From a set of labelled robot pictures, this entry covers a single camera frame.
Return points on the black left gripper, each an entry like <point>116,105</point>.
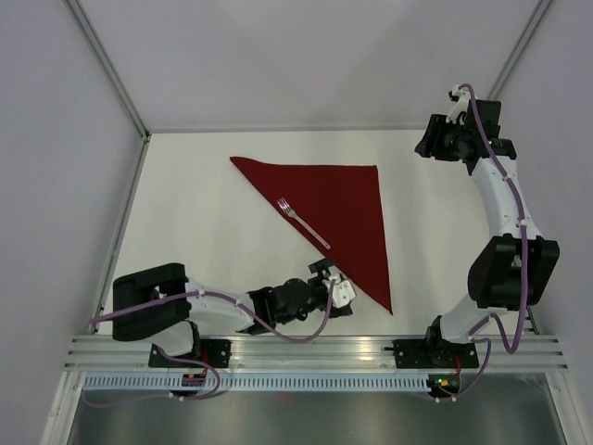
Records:
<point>320,268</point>

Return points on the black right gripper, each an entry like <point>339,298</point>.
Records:
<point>435,127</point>

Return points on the dark red cloth napkin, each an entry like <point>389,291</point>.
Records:
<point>343,204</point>

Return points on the silver metal fork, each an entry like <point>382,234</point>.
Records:
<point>291,213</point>

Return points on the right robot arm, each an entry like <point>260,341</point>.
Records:
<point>512,271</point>

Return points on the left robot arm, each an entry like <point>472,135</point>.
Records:
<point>168,308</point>

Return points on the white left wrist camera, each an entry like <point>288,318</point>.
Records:
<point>340,290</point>

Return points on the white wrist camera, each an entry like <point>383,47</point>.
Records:
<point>460,95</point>
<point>340,290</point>

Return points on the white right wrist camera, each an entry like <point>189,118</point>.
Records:
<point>460,95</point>

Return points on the aluminium frame back rail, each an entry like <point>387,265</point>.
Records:
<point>289,129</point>

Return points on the aluminium frame rail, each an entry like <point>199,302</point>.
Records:
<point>289,129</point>
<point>130,188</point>
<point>531,321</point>

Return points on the aluminium front mounting rail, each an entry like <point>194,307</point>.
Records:
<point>381,354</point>

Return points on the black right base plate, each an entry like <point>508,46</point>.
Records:
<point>415,353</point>

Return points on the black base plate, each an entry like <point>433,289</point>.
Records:
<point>415,353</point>
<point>215,352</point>

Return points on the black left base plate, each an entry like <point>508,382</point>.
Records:
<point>215,352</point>

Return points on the aluminium frame right post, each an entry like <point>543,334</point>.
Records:
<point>526,37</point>

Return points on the aluminium frame post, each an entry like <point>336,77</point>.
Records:
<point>93,41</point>
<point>526,37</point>

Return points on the aluminium frame right side rail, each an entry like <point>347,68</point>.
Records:
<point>531,321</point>

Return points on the aluminium frame left side rail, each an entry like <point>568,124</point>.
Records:
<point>130,188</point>

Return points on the white slotted cable duct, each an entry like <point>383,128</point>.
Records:
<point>283,382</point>

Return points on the aluminium frame left post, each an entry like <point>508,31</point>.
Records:
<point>93,41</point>

